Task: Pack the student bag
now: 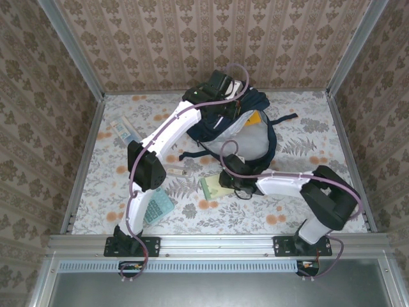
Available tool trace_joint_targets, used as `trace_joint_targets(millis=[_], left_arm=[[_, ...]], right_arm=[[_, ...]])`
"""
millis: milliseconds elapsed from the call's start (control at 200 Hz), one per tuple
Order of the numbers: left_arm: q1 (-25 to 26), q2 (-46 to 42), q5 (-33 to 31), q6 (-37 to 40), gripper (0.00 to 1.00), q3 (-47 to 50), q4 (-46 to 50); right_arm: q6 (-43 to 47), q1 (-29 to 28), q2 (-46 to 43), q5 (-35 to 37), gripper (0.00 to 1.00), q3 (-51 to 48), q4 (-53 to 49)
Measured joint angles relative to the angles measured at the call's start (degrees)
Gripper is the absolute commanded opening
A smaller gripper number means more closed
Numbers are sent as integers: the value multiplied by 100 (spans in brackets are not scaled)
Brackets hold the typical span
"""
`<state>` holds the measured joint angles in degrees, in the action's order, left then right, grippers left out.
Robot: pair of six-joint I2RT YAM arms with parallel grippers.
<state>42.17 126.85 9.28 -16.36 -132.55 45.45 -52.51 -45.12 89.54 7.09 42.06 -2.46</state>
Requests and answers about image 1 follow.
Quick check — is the green notepad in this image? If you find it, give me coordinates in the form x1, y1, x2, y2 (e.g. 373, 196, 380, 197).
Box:
199, 174, 236, 201

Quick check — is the navy blue backpack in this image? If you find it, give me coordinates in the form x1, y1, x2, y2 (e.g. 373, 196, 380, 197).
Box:
178, 86, 298, 175

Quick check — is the clear plastic stationery case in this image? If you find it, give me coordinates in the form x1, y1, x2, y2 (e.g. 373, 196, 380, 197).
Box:
164, 164, 194, 178

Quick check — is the orange illustrated book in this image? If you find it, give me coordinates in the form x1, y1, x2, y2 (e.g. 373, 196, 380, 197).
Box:
245, 110, 263, 125

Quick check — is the teal calculator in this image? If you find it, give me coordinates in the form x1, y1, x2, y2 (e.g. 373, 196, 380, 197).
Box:
143, 187, 176, 224

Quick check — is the blue ruler set package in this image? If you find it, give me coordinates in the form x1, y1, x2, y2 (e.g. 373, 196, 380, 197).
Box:
110, 115, 143, 145

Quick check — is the floral tablecloth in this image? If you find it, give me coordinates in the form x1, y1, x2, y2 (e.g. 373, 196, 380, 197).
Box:
72, 91, 368, 236

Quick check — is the grey metal shelf plate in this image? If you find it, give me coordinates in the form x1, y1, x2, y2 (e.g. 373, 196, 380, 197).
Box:
28, 258, 409, 307

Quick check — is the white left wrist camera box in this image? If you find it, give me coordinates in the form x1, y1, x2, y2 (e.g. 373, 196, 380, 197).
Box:
227, 79, 244, 99

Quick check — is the aluminium table edge rail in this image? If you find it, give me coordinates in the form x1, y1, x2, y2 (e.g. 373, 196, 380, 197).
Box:
47, 233, 397, 256

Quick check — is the slotted blue cable duct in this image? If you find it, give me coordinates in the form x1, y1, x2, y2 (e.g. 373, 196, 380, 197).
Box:
59, 259, 300, 274

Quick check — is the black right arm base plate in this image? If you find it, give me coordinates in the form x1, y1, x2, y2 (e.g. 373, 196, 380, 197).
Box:
273, 236, 333, 258

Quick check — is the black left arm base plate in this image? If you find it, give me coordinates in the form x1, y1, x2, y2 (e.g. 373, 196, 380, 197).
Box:
104, 237, 161, 258

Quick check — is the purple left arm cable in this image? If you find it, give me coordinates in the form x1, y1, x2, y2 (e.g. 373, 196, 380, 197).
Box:
120, 63, 250, 283

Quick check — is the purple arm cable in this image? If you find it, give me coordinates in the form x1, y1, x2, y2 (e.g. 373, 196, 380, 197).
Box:
220, 139, 365, 281
120, 63, 250, 283

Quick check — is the small wired connector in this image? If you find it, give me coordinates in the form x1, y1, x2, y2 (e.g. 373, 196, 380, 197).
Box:
296, 259, 320, 278
118, 260, 145, 278

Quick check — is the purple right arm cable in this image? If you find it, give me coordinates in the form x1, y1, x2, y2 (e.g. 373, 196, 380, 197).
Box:
220, 139, 365, 281

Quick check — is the aluminium frame post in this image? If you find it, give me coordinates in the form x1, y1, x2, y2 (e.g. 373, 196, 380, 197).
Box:
37, 0, 106, 102
327, 0, 389, 97

